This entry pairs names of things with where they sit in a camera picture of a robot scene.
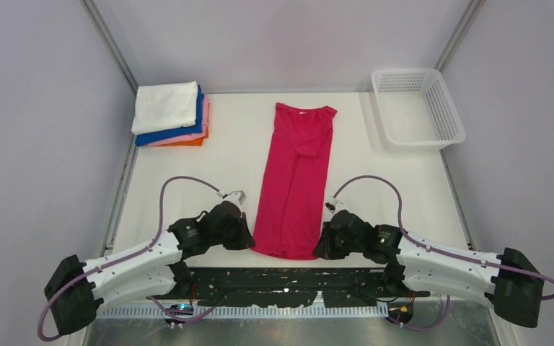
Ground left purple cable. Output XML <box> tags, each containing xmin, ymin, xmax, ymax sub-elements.
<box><xmin>37</xmin><ymin>176</ymin><xmax>225</xmax><ymax>342</ymax></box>

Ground orange folded t-shirt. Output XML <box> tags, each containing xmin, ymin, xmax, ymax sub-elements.
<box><xmin>160</xmin><ymin>130</ymin><xmax>209</xmax><ymax>146</ymax></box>

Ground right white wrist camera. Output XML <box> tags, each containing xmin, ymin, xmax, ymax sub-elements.
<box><xmin>325</xmin><ymin>198</ymin><xmax>346</xmax><ymax>215</ymax></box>

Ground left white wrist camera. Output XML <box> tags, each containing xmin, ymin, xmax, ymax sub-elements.
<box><xmin>222</xmin><ymin>190</ymin><xmax>246</xmax><ymax>208</ymax></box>

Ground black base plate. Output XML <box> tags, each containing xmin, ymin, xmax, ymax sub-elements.
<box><xmin>161</xmin><ymin>267</ymin><xmax>413</xmax><ymax>308</ymax></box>

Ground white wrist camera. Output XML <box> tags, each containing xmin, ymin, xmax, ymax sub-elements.
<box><xmin>222</xmin><ymin>190</ymin><xmax>246</xmax><ymax>208</ymax></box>
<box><xmin>325</xmin><ymin>198</ymin><xmax>346</xmax><ymax>215</ymax></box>

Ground aluminium frame rail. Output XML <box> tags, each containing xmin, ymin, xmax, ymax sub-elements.
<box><xmin>72</xmin><ymin>267</ymin><xmax>507</xmax><ymax>320</ymax></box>

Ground magenta t-shirt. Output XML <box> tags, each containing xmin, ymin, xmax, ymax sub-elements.
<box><xmin>252</xmin><ymin>103</ymin><xmax>337</xmax><ymax>260</ymax></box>

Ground white plastic basket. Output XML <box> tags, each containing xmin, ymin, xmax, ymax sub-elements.
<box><xmin>371</xmin><ymin>68</ymin><xmax>466</xmax><ymax>151</ymax></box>

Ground pink folded t-shirt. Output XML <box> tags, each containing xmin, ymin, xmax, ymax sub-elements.
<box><xmin>146</xmin><ymin>95</ymin><xmax>211</xmax><ymax>148</ymax></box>

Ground white folded t-shirt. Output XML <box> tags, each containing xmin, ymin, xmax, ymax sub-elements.
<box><xmin>131</xmin><ymin>81</ymin><xmax>199</xmax><ymax>135</ymax></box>

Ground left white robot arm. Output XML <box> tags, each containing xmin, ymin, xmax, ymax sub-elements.
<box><xmin>41</xmin><ymin>198</ymin><xmax>255</xmax><ymax>337</ymax></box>

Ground blue folded t-shirt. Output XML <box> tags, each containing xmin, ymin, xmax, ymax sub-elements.
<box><xmin>134</xmin><ymin>85</ymin><xmax>208</xmax><ymax>147</ymax></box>

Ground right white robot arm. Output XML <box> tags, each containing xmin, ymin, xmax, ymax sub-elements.
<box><xmin>312</xmin><ymin>210</ymin><xmax>544</xmax><ymax>328</ymax></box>

